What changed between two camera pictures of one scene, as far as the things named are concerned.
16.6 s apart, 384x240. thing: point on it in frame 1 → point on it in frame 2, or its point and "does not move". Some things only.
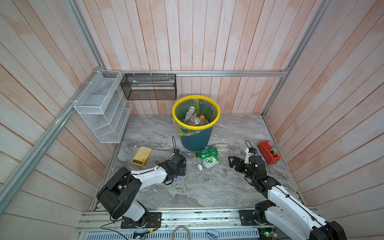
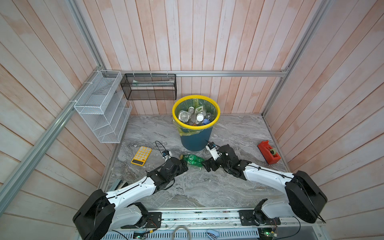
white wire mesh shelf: [104, 106] does not move
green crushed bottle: [208, 152] → [192, 160]
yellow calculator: [141, 156] does not move
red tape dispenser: [269, 153] does not move
